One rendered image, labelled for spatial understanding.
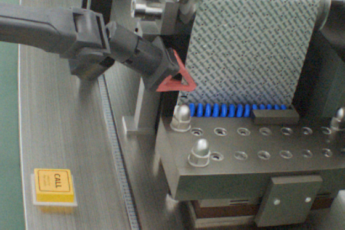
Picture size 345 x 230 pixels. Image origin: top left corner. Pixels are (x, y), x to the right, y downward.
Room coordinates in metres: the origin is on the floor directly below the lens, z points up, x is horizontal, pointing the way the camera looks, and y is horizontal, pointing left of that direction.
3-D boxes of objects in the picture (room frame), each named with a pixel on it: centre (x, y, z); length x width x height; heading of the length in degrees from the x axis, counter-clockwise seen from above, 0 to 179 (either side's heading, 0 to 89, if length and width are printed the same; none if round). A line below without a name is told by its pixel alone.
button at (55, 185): (0.83, 0.18, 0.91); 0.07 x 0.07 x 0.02; 19
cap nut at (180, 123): (0.93, -0.02, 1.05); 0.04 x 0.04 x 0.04
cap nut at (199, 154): (0.85, -0.06, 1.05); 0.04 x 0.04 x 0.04
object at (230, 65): (1.04, -0.12, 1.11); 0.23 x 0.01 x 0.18; 109
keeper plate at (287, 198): (0.86, -0.24, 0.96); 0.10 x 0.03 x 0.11; 109
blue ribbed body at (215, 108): (1.02, -0.13, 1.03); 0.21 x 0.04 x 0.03; 109
